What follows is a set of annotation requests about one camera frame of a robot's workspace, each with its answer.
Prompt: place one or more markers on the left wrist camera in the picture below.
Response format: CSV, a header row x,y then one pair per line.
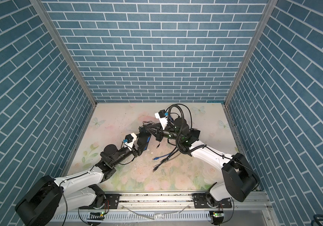
x,y
129,140

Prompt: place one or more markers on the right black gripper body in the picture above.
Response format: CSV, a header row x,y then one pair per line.
x,y
160,134

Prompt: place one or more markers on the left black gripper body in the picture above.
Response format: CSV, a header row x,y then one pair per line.
x,y
134,152

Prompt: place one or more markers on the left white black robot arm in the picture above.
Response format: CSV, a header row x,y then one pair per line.
x,y
49,196

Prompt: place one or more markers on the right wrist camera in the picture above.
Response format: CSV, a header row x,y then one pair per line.
x,y
162,117

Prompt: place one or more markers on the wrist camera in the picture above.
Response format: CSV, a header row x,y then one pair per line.
x,y
162,117
129,140

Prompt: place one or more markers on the black network switch blue ports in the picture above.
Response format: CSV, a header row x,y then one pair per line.
x,y
143,139

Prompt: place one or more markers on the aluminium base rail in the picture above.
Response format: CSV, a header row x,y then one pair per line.
x,y
171,208

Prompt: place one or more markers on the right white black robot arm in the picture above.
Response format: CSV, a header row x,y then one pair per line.
x,y
239,180

